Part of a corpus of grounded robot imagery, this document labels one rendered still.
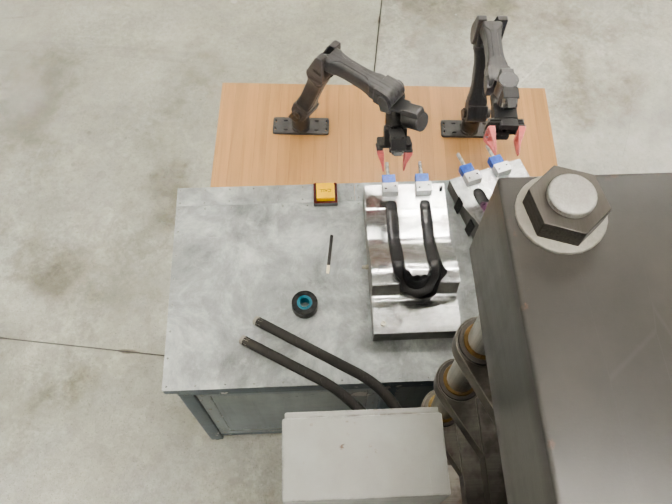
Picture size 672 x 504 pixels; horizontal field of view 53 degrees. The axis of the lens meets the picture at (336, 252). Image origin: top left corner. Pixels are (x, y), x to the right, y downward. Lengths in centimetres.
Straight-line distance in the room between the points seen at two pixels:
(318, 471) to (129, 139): 254
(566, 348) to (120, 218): 271
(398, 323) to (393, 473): 81
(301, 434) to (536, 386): 60
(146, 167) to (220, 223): 123
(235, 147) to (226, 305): 60
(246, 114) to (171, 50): 145
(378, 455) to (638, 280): 61
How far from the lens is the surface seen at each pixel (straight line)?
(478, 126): 244
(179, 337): 209
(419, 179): 220
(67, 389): 302
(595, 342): 82
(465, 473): 173
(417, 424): 129
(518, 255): 83
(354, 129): 243
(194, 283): 215
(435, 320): 202
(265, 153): 237
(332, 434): 128
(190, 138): 347
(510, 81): 197
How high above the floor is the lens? 272
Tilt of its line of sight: 63 degrees down
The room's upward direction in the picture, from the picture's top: 1 degrees clockwise
